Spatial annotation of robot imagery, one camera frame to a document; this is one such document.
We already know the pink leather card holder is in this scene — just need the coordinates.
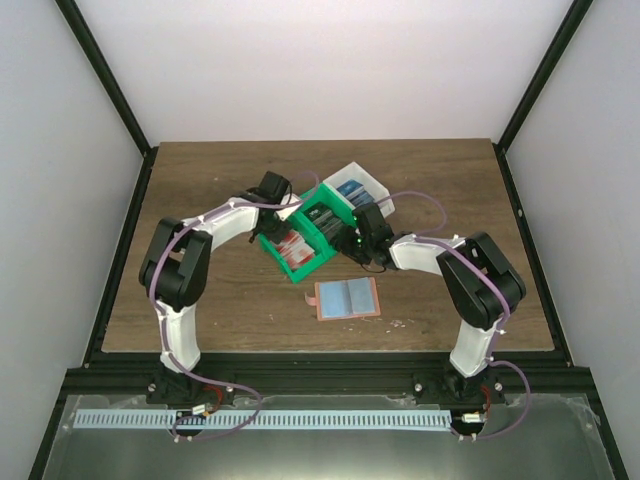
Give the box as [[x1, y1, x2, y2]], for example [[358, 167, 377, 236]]
[[304, 277, 381, 321]]

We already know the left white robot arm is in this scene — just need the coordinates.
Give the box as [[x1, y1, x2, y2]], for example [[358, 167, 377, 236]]
[[139, 171, 304, 404]]

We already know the red white card stack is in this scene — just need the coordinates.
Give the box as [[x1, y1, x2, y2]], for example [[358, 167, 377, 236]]
[[273, 230, 316, 271]]

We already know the black card stack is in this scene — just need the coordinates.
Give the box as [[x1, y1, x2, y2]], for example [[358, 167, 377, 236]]
[[304, 202, 344, 241]]

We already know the blue card stack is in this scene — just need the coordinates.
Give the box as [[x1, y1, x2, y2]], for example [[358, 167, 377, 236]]
[[337, 179, 375, 209]]

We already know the left green bin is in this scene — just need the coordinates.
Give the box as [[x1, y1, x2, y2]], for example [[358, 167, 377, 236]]
[[258, 217, 337, 284]]

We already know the green bin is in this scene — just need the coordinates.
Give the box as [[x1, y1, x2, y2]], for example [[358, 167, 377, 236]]
[[258, 217, 337, 284], [291, 184, 355, 257]]

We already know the middle green bin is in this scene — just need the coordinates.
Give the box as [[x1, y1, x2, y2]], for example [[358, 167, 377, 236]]
[[291, 184, 355, 257]]

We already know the white bin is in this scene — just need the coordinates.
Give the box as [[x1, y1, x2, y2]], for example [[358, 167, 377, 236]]
[[323, 162, 395, 218]]

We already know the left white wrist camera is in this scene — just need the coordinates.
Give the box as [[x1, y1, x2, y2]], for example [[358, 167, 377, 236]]
[[276, 193, 304, 221]]

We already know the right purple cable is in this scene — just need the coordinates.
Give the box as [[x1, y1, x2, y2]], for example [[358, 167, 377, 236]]
[[372, 189, 531, 442]]

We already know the purple cable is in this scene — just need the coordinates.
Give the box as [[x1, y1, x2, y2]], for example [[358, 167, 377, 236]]
[[149, 171, 321, 444], [372, 189, 531, 442]]

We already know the black aluminium front rail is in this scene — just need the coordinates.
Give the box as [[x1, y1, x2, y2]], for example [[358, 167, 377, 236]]
[[61, 352, 595, 404]]

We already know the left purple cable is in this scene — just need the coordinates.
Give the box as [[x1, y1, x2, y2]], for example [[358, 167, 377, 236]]
[[149, 171, 321, 444]]

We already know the light blue cable duct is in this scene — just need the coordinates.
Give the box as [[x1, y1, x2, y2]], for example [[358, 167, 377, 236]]
[[73, 409, 452, 432]]

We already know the left black frame post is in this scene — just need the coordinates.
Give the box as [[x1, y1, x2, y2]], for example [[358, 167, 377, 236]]
[[53, 0, 153, 157]]

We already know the black frame post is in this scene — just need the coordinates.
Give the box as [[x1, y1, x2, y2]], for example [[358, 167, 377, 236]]
[[497, 0, 596, 156], [53, 0, 153, 157]]

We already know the right black frame post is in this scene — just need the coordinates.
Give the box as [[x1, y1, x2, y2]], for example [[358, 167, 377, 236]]
[[497, 0, 596, 156]]

